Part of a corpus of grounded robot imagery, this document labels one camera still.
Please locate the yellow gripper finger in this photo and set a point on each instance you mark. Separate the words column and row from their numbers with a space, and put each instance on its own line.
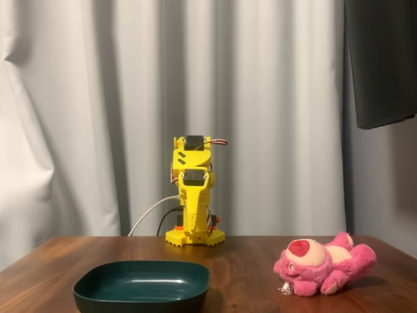
column 195, row 208

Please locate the pink strawberry bear plush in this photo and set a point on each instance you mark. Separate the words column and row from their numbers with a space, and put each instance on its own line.
column 306, row 264

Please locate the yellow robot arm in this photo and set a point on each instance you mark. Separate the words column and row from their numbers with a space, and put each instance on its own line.
column 192, row 158

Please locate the black orange table clamp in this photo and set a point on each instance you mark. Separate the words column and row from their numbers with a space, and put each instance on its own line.
column 178, row 227
column 216, row 220

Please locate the dark green bowl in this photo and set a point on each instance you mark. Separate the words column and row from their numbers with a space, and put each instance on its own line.
column 140, row 304

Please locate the white curtain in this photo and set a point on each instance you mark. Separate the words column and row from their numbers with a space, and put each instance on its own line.
column 97, row 98

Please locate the black flat panel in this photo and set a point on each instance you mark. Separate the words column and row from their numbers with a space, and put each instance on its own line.
column 381, row 65

